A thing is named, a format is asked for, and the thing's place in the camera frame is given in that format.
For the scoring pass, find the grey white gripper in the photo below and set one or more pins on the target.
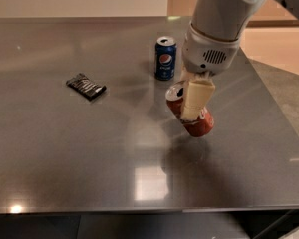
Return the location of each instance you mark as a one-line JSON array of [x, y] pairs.
[[207, 54]]

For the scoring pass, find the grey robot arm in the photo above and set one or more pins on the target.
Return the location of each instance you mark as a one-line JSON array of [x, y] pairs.
[[226, 19]]

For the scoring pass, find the blue pepsi can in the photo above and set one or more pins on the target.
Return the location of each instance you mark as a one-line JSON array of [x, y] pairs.
[[165, 56]]

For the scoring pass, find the black snack bar wrapper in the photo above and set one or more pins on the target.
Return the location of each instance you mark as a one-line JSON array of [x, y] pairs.
[[85, 87]]

